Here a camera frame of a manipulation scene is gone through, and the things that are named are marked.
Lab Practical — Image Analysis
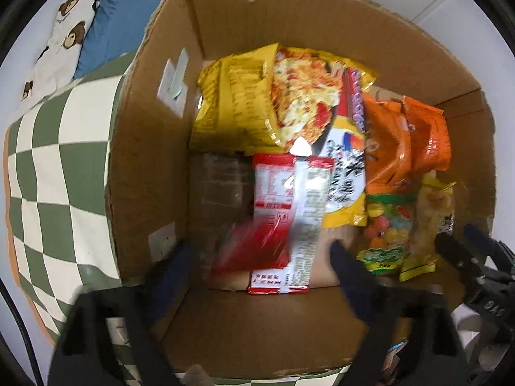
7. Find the green white checkered blanket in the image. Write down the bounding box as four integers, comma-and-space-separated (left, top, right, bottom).
3, 50, 139, 346

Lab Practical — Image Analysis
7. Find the orange puffed snack bag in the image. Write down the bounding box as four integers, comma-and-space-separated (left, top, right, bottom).
402, 96, 452, 174

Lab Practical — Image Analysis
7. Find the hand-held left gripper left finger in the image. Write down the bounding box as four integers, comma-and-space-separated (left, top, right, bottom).
50, 239, 199, 386

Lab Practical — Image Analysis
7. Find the brown snack packet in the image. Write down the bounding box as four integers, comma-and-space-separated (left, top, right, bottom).
189, 151, 256, 214

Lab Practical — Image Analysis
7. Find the cardboard box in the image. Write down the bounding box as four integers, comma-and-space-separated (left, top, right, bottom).
105, 0, 500, 382

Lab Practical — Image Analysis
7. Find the small red snack packet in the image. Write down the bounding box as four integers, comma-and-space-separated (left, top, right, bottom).
209, 221, 262, 276

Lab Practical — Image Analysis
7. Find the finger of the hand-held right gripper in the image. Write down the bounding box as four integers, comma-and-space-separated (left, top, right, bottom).
463, 224, 515, 267
434, 232, 490, 287

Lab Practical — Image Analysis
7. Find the orange snack packet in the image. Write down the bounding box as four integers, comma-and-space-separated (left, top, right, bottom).
362, 92, 412, 197

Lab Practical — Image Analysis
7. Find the white bear print pillow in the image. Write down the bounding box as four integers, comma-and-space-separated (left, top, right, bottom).
17, 0, 101, 111

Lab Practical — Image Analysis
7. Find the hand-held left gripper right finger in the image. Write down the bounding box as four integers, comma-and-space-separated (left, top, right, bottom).
329, 239, 472, 386

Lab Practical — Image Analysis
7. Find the blue bed sheet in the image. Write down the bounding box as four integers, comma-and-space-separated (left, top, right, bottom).
74, 0, 334, 79

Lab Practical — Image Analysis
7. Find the colourful candy ball packet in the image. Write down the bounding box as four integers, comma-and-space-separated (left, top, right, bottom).
356, 194, 418, 276

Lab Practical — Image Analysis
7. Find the yellow instant noodle packet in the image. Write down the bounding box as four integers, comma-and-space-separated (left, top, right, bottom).
270, 47, 379, 226

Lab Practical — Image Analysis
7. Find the red white snack packet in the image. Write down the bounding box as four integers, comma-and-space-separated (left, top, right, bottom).
246, 153, 335, 295

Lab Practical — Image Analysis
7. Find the yellow cookie packet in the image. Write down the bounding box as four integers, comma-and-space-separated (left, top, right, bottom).
398, 173, 457, 283

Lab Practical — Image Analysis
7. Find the yellow snack packet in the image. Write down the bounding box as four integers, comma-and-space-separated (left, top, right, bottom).
189, 43, 282, 155

